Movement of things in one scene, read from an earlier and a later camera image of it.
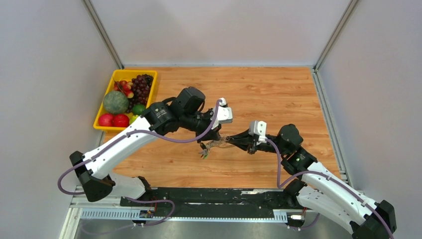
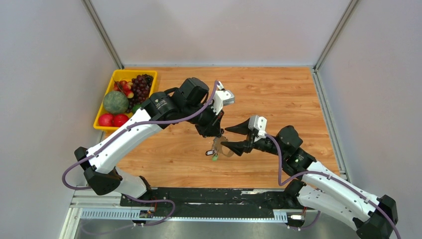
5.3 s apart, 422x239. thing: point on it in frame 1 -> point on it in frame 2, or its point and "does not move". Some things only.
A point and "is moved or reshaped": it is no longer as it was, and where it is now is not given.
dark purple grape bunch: (142, 84) does not move
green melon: (115, 102) does not move
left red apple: (106, 120) does not move
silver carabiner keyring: (212, 143) is moved or reshaped
